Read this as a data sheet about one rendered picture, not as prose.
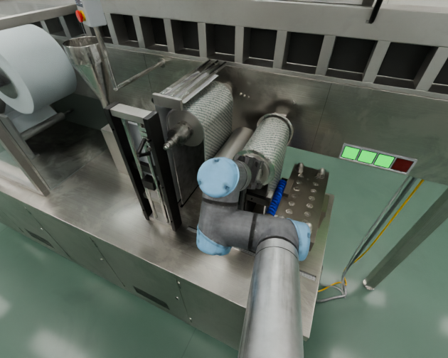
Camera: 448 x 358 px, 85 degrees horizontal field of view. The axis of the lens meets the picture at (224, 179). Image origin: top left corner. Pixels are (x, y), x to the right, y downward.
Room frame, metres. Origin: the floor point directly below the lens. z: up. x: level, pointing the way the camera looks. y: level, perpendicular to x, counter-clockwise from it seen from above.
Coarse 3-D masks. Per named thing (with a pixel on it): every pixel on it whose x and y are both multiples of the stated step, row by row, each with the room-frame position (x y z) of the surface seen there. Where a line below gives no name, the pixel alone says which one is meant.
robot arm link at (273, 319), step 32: (256, 224) 0.27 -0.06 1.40; (288, 224) 0.27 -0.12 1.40; (256, 256) 0.20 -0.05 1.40; (288, 256) 0.19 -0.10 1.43; (256, 288) 0.14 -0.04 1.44; (288, 288) 0.13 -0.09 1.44; (256, 320) 0.09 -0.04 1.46; (288, 320) 0.09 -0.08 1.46; (256, 352) 0.06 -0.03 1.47; (288, 352) 0.06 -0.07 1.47
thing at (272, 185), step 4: (284, 152) 0.77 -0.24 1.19; (280, 160) 0.70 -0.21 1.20; (280, 164) 0.72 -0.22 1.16; (280, 168) 0.74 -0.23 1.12; (276, 172) 0.66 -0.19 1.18; (280, 172) 0.76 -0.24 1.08; (276, 176) 0.68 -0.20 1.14; (272, 180) 0.62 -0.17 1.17; (276, 180) 0.70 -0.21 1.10; (268, 184) 0.58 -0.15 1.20; (272, 184) 0.63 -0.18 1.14; (276, 184) 0.71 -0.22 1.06; (268, 188) 0.58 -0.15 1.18; (272, 188) 0.65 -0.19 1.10; (268, 192) 0.58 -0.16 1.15; (264, 208) 0.58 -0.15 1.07; (264, 212) 0.58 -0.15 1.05
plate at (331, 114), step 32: (128, 64) 1.21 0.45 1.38; (192, 64) 1.06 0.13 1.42; (128, 96) 1.24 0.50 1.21; (256, 96) 0.94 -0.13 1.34; (288, 96) 0.89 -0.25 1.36; (320, 96) 0.84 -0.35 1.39; (352, 96) 0.80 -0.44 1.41; (384, 96) 0.76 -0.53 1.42; (416, 96) 0.72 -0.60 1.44; (256, 128) 0.93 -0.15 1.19; (320, 128) 0.82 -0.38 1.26; (352, 128) 0.78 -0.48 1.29; (384, 128) 0.74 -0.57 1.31; (416, 128) 0.70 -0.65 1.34
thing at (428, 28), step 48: (48, 0) 1.38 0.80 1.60; (144, 0) 1.15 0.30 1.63; (192, 0) 1.06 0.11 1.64; (240, 0) 0.98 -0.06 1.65; (144, 48) 1.17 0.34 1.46; (192, 48) 1.15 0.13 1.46; (240, 48) 0.98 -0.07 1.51; (288, 48) 0.97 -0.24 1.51; (336, 48) 0.91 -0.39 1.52; (384, 48) 0.79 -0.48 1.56; (432, 48) 0.77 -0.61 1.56; (432, 96) 0.71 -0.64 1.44
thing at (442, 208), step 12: (444, 192) 0.76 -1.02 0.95; (444, 204) 0.71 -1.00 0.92; (432, 216) 0.71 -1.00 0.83; (444, 216) 0.69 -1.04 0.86; (420, 228) 0.71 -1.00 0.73; (432, 228) 0.69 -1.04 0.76; (408, 240) 0.71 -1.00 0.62; (420, 240) 0.69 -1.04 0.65; (396, 252) 0.71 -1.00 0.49; (408, 252) 0.69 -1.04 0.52; (384, 264) 0.72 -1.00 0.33; (396, 264) 0.69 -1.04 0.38; (372, 276) 0.72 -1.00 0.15; (384, 276) 0.69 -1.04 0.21; (372, 288) 0.69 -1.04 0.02
